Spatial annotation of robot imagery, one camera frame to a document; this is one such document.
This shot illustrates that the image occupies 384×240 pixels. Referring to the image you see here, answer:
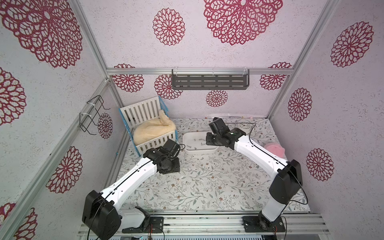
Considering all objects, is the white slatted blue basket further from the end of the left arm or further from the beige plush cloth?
the end of the left arm

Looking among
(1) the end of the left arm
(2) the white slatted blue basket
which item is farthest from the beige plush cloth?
(1) the end of the left arm

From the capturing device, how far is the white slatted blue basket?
1.00m
